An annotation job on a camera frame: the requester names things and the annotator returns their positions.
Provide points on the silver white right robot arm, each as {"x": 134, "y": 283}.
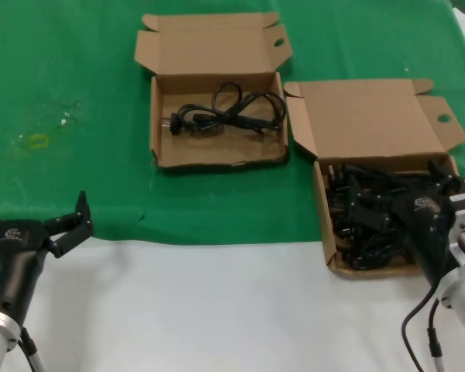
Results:
{"x": 463, "y": 314}

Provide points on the small white scrap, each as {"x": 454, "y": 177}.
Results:
{"x": 64, "y": 121}

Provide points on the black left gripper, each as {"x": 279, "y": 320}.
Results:
{"x": 17, "y": 252}

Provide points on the wide open cardboard box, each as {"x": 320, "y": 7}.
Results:
{"x": 217, "y": 46}

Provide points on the green tablecloth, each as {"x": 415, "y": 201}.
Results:
{"x": 62, "y": 58}

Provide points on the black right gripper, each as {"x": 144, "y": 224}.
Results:
{"x": 426, "y": 228}

